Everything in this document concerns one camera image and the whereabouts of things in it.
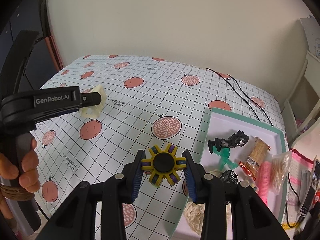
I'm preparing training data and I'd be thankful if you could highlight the black toy car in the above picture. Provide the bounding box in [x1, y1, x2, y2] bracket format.
[220, 170, 239, 187]

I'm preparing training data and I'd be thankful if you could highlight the pink hair roller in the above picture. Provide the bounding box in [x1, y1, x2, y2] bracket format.
[258, 161, 272, 205]

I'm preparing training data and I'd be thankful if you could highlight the cream lace scrunchie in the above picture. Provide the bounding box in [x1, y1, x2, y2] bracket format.
[183, 164, 226, 239]

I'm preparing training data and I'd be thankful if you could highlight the cotton swabs plastic bag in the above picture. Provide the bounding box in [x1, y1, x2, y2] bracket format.
[270, 151, 292, 194]

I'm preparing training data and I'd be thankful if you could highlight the orange snack bar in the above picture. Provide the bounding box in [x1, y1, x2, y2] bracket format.
[239, 137, 270, 180]

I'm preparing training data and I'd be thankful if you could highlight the green translucent toy figure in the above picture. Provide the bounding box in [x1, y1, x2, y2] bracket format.
[213, 146, 239, 171]

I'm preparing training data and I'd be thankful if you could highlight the black claw hair clip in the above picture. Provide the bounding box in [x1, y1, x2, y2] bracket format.
[208, 131, 249, 153]

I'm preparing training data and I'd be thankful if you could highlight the yellow multicolour fidget spinner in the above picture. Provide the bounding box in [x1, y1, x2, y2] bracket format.
[141, 144, 187, 187]

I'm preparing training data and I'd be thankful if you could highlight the rainbow pastel scrunchie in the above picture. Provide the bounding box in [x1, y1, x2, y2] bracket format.
[245, 176, 259, 192]

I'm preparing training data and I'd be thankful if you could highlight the person's left hand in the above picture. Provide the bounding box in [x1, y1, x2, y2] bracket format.
[0, 137, 41, 221]

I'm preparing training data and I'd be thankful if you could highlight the pomegranate grid tablecloth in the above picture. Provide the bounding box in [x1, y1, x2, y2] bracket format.
[31, 54, 287, 240]

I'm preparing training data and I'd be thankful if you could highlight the teal shallow box tray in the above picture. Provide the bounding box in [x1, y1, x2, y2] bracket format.
[171, 108, 288, 239]

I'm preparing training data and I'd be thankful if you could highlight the smartphone on stand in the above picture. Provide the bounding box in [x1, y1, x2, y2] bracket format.
[299, 159, 319, 216]

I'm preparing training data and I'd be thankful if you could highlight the pink white crochet blanket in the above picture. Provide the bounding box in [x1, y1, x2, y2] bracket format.
[283, 148, 319, 229]

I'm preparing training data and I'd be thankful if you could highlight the white cutout headboard shelf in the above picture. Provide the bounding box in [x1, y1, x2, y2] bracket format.
[281, 16, 319, 145]

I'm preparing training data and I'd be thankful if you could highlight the phone charging cable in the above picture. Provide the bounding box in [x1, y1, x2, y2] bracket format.
[285, 172, 304, 228]

